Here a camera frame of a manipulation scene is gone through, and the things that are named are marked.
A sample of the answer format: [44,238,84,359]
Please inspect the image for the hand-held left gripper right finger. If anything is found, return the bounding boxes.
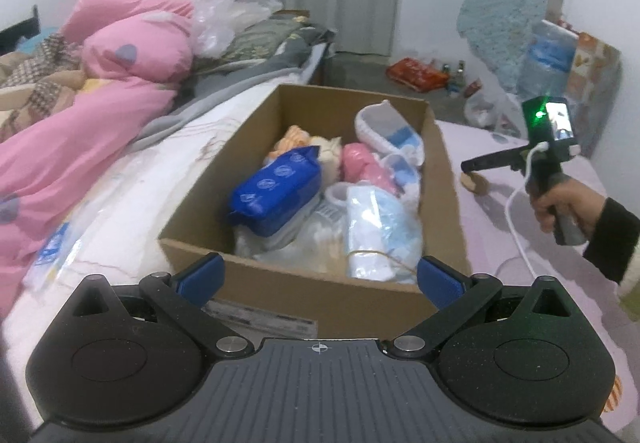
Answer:
[385,254,576,359]

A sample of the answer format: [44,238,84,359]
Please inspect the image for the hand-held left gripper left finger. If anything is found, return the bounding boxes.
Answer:
[65,252,253,359]

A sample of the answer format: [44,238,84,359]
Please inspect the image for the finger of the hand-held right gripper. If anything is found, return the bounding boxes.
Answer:
[460,151,512,174]

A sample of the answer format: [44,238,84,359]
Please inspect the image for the blue face mask pack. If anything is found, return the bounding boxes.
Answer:
[385,155,422,204]
[345,185,423,284]

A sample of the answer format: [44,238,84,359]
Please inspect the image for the clear plastic pack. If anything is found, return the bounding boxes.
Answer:
[234,195,351,276]

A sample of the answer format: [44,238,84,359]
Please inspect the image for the cardboard box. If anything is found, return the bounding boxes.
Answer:
[157,84,473,341]

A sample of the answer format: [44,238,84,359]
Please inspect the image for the blue wipes packet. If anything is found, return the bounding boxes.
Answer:
[229,145,323,239]

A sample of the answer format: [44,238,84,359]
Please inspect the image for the pink soft pouch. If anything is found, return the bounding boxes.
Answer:
[340,142,396,196]

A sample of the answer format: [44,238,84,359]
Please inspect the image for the cream knitted cloth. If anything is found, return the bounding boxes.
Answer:
[310,135,346,178]

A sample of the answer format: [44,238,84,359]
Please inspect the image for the orange white striped sock roll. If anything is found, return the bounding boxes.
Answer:
[267,125,313,161]

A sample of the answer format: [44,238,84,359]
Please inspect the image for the person's right forearm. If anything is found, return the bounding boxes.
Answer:
[582,197,640,284]

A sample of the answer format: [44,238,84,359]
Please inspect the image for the person's right hand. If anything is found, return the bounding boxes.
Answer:
[529,180,608,236]

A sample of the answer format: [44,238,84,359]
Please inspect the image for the beige tape roll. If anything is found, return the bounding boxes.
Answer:
[461,172,493,194]

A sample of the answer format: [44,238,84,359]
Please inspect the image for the white plastic bag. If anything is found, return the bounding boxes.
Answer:
[464,90,506,128]

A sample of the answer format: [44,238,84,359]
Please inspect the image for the blue water jug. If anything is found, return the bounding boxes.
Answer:
[517,20,578,101]

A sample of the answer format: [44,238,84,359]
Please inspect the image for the orange patterned carton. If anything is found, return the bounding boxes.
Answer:
[550,0,623,158]

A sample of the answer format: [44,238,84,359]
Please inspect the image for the red snack packets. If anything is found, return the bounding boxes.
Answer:
[386,58,450,91]

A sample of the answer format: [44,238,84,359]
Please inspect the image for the pink quilt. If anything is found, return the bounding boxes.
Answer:
[0,0,196,284]

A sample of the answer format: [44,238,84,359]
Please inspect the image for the grey blanket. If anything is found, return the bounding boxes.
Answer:
[135,20,336,148]

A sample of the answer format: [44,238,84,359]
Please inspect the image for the grey patterned pillow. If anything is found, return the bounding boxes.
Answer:
[195,18,311,74]

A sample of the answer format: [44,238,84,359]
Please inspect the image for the brown plaid blanket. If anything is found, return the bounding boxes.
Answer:
[0,33,86,144]

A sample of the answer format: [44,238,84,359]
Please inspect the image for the clear plastic bag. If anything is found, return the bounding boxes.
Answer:
[192,0,283,58]

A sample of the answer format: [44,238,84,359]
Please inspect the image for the dark bed headboard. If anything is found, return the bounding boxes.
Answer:
[0,5,41,51]

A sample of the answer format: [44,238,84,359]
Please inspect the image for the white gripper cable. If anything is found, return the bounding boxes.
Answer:
[492,143,548,284]

